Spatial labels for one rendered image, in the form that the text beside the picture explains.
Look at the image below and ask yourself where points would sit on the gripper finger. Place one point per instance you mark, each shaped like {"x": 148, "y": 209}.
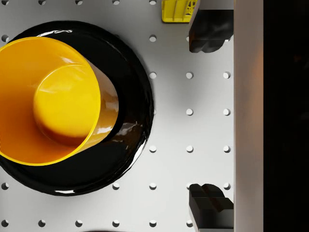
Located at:
{"x": 212, "y": 29}
{"x": 212, "y": 210}

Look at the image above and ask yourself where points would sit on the yellow bowl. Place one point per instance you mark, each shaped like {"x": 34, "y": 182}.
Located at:
{"x": 48, "y": 104}

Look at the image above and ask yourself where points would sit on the yellow basket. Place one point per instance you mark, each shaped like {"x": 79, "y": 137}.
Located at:
{"x": 175, "y": 13}

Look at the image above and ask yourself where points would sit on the black plate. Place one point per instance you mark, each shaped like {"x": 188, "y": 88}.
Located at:
{"x": 130, "y": 79}

